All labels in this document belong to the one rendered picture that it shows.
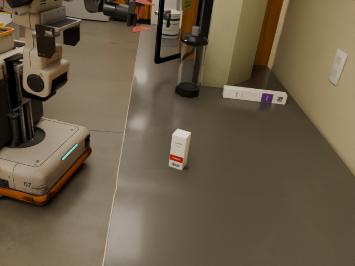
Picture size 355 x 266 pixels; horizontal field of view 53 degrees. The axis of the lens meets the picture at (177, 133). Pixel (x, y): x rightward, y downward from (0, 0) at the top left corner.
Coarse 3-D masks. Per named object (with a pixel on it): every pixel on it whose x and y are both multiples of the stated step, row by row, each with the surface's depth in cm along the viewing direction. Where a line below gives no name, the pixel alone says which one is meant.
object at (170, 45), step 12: (168, 0) 148; (180, 0) 154; (192, 0) 161; (168, 12) 151; (180, 12) 157; (192, 12) 164; (180, 24) 161; (192, 24) 168; (156, 36) 151; (168, 36) 157; (180, 36) 164; (156, 48) 154; (168, 48) 160; (180, 48) 168
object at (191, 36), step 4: (192, 28) 134; (196, 28) 133; (192, 32) 134; (196, 32) 133; (184, 36) 134; (188, 36) 133; (192, 36) 132; (196, 36) 133; (200, 36) 134; (204, 36) 135; (188, 40) 132; (192, 40) 132; (196, 40) 132; (200, 40) 132; (204, 40) 134
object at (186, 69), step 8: (184, 40) 132; (208, 40) 136; (184, 48) 135; (192, 48) 133; (200, 48) 134; (184, 56) 136; (192, 56) 135; (200, 56) 136; (184, 64) 137; (192, 64) 136; (200, 64) 138; (184, 72) 139; (192, 72) 138; (200, 72) 140; (184, 80) 140; (192, 80) 140; (184, 88) 141; (192, 88) 141
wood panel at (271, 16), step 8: (272, 0) 174; (280, 0) 174; (272, 8) 176; (280, 8) 176; (264, 16) 178; (272, 16) 178; (264, 24) 180; (272, 24) 180; (264, 32) 182; (272, 32) 182; (264, 40) 184; (272, 40) 184; (264, 48) 186; (256, 56) 188; (264, 56) 188; (256, 64) 190; (264, 64) 191
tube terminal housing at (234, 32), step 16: (224, 0) 138; (240, 0) 138; (256, 0) 145; (224, 16) 141; (240, 16) 141; (256, 16) 150; (224, 32) 144; (240, 32) 146; (256, 32) 156; (208, 48) 147; (224, 48) 147; (240, 48) 151; (256, 48) 162; (208, 64) 150; (224, 64) 151; (240, 64) 157; (208, 80) 154; (224, 80) 154; (240, 80) 163
